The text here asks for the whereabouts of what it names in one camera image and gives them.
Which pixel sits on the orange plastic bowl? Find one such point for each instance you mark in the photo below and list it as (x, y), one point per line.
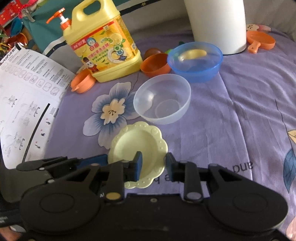
(155, 65)

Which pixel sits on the clear plastic bowl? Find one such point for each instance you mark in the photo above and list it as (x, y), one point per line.
(163, 99)

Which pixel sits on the white instruction sheet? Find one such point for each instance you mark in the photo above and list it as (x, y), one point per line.
(32, 88)

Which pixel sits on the yellow dish soap jug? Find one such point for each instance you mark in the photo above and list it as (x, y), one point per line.
(101, 40)

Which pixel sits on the brown toy egg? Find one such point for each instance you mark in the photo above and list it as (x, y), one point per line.
(151, 51)

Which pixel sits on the pale yellow scalloped plate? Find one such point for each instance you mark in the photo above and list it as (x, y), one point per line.
(148, 140)

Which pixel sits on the orange toy frying pan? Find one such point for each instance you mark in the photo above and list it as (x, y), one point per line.
(258, 40)

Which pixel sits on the small orange toy pot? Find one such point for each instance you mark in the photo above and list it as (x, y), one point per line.
(82, 82)

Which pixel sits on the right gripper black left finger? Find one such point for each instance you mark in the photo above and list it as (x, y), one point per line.
(115, 175)

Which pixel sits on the purple floral tablecloth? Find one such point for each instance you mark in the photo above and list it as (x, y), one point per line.
(242, 119)

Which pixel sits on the white cylindrical container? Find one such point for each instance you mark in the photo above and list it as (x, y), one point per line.
(219, 22)

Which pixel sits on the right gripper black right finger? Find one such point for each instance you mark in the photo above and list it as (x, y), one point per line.
(188, 174)

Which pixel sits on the yellow toy banana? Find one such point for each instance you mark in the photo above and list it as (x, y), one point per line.
(192, 54)

